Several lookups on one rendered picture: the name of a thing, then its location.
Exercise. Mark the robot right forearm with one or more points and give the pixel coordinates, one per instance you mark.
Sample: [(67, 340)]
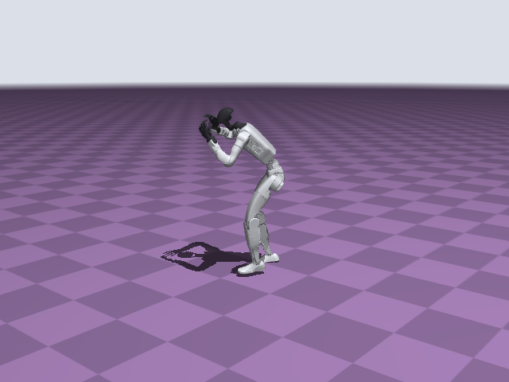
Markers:
[(223, 131)]

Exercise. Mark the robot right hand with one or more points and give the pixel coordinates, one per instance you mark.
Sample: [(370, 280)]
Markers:
[(215, 125)]

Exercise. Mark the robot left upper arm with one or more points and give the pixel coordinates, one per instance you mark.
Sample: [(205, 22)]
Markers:
[(241, 141)]

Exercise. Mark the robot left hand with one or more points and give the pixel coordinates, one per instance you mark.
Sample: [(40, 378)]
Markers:
[(205, 131)]

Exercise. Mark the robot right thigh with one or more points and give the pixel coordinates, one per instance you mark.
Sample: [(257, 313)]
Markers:
[(260, 214)]

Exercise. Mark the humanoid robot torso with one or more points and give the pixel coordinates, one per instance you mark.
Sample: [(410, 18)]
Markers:
[(261, 148)]

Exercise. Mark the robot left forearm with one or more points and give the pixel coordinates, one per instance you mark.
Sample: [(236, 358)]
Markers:
[(217, 151)]

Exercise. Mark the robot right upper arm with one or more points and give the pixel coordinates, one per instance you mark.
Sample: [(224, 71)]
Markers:
[(232, 134)]

